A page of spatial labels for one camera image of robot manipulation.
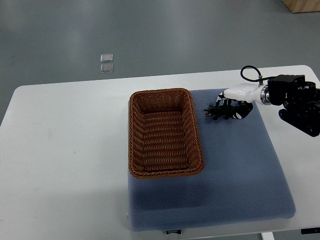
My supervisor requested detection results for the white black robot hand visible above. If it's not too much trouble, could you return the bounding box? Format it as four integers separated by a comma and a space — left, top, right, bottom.
215, 83, 271, 120

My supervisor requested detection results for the dark toy crocodile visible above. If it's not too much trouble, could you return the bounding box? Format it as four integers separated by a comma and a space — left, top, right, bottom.
204, 105, 237, 120

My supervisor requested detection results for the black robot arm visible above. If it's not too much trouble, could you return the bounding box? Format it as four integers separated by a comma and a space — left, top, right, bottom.
267, 74, 320, 137

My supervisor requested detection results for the brown wicker basket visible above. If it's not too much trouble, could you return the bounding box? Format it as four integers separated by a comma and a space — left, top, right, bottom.
128, 88, 205, 179

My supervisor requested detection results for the blue foam cushion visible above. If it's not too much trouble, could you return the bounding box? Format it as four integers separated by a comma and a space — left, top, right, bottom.
128, 89, 296, 232

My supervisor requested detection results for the cardboard box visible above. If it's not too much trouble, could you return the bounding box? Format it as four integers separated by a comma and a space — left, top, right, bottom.
282, 0, 320, 14

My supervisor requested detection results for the upper floor plate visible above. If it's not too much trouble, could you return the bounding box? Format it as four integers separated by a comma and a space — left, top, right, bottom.
100, 53, 114, 63

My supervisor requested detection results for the black table control panel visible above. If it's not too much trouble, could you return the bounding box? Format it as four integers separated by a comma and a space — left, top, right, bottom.
300, 227, 320, 235

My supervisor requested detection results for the black cable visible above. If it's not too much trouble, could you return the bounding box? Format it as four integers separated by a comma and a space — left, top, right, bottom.
240, 65, 269, 86

